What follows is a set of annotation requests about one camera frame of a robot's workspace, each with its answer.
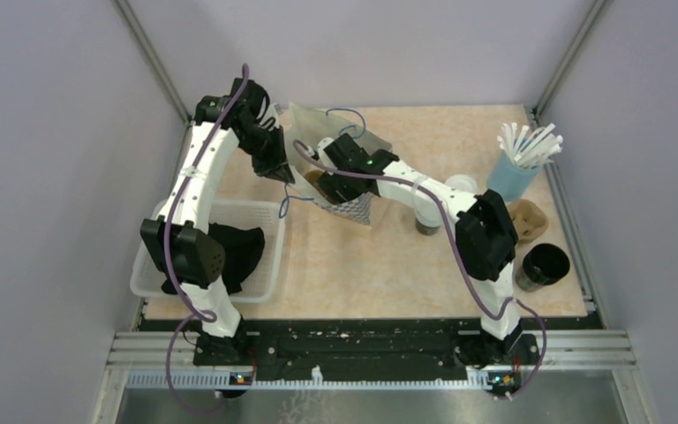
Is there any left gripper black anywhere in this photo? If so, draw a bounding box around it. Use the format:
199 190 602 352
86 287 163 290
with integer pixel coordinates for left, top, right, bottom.
237 125 295 185

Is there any brown pulp carrier top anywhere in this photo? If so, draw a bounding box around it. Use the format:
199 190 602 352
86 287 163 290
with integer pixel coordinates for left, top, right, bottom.
304 169 334 204

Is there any paper bag blue checkered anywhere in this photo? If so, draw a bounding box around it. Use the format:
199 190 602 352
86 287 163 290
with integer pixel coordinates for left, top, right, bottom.
284 102 394 231

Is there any white cup lid stack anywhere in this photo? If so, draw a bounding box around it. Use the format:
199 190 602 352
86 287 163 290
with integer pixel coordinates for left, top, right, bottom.
445 174 479 194

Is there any stack of dark cups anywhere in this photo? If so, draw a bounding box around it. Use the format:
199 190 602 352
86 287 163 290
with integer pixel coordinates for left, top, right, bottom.
514 243 571 292

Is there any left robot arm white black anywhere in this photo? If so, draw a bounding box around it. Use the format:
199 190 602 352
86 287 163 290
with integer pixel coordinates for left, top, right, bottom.
140 76 295 365

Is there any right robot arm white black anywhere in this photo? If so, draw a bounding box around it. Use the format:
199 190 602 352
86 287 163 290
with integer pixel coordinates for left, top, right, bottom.
308 134 523 364

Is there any white plastic basket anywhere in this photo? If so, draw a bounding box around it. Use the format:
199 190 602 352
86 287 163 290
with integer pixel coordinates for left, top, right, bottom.
130 199 285 304

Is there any black cloth in basket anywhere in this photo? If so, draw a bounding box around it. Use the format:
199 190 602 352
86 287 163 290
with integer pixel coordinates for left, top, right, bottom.
169 223 265 294

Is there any blue straw holder cup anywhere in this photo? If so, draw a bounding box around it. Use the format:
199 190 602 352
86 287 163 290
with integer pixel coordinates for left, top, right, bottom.
486 153 542 202

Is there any brown pulp cup carrier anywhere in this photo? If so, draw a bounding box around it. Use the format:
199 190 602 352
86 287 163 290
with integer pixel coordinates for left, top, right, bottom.
507 199 549 245

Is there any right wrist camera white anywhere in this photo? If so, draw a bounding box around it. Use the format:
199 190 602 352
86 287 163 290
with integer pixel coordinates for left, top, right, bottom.
315 137 335 168

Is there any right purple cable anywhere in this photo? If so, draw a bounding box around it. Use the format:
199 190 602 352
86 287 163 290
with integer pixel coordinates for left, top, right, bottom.
291 139 548 401

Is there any purple cable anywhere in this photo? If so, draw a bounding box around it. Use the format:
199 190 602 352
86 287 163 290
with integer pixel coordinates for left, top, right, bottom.
163 63 252 418
291 139 548 401

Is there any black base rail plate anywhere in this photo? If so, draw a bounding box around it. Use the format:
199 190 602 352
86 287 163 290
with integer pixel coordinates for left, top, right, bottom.
193 318 542 382

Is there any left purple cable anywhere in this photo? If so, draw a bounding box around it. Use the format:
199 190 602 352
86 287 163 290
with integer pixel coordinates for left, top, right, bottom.
163 63 252 418

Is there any white slotted cable duct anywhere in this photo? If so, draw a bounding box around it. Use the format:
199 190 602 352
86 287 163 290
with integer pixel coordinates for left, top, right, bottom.
125 366 493 390

